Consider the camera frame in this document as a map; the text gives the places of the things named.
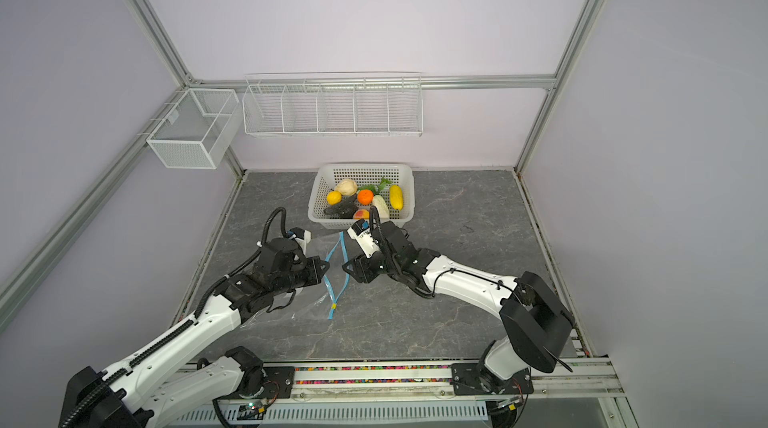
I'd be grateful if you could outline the small white mesh basket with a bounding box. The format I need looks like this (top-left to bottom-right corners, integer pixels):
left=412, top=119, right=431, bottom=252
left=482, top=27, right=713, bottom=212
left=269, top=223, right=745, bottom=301
left=147, top=88, right=244, bottom=169

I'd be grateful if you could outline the white perforated plastic basket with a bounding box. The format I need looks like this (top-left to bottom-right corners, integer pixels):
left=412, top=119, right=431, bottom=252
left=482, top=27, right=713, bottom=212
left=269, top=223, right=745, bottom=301
left=308, top=163, right=415, bottom=230

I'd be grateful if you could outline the yellow lemon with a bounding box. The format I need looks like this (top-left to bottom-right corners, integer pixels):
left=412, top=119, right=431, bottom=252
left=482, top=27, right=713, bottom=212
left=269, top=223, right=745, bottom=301
left=326, top=191, right=343, bottom=206

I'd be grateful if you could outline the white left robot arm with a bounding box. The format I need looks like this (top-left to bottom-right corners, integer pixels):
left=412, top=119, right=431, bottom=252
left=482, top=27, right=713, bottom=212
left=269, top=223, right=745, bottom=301
left=58, top=253, right=330, bottom=427

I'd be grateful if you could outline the green pepper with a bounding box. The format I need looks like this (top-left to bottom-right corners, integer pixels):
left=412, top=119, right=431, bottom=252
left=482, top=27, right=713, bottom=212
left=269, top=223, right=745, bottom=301
left=358, top=178, right=393, bottom=195

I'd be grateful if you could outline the long white wire shelf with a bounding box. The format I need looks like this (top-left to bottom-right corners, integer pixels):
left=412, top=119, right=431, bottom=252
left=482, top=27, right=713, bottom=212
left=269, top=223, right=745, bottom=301
left=242, top=72, right=424, bottom=137

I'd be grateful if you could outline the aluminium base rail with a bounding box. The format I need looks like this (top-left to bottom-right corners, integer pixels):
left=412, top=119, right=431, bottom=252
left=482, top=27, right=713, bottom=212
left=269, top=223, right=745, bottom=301
left=116, top=357, right=626, bottom=408

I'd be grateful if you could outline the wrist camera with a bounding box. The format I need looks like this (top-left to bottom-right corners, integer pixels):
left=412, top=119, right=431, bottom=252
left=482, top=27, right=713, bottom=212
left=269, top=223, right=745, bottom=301
left=347, top=219, right=381, bottom=258
left=255, top=238, right=305, bottom=274

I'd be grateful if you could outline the clear zip top bag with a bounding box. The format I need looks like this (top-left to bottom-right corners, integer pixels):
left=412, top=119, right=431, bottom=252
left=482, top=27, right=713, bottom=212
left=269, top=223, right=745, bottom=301
left=239, top=229, right=367, bottom=333

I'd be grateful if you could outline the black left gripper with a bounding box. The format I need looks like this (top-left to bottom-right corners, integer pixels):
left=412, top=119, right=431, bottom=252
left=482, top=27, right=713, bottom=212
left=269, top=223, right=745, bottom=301
left=272, top=255, right=330, bottom=296

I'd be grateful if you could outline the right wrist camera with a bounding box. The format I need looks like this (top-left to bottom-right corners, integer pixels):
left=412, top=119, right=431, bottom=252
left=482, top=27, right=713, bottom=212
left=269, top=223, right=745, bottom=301
left=347, top=219, right=381, bottom=258

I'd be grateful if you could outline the dark eggplant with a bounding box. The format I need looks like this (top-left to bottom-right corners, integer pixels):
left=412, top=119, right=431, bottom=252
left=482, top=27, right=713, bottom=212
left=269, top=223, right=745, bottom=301
left=323, top=196, right=358, bottom=219

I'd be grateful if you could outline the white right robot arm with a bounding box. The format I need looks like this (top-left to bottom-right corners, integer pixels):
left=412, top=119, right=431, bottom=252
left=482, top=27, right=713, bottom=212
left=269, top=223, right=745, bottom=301
left=342, top=224, right=575, bottom=392

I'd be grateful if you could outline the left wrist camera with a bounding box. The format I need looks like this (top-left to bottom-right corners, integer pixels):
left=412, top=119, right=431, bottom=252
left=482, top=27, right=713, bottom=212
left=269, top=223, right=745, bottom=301
left=255, top=238, right=305, bottom=274

